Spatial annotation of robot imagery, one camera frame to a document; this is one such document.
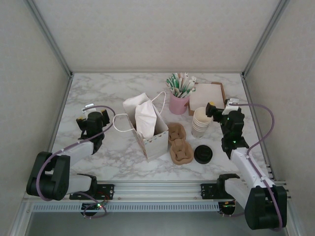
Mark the black plastic cup lid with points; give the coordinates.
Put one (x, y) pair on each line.
(203, 153)

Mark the brown pulp cup carrier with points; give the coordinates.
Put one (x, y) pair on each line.
(180, 155)

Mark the cartoon print paper gift bag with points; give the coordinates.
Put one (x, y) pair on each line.
(155, 147)

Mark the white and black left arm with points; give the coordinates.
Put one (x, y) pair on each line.
(76, 151)

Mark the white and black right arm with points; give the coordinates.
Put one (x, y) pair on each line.
(248, 167)

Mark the white paper cup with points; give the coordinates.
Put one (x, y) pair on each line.
(198, 134)
(199, 128)
(201, 115)
(200, 124)

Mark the white paper napkin stack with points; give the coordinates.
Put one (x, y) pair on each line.
(206, 94)

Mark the brown cardboard napkin tray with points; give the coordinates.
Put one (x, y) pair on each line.
(222, 91)

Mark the white paper wrapped straw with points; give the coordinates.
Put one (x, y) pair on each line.
(192, 84)
(184, 81)

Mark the pink straw holder cup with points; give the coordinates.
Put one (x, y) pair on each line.
(178, 105)

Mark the green striped wrapped straw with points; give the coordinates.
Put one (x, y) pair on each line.
(170, 84)
(176, 81)

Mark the small control circuit board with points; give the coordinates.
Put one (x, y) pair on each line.
(227, 205)
(98, 204)

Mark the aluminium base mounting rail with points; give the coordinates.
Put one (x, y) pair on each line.
(157, 190)

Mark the aluminium frame post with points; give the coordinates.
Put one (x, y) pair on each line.
(265, 37)
(50, 37)

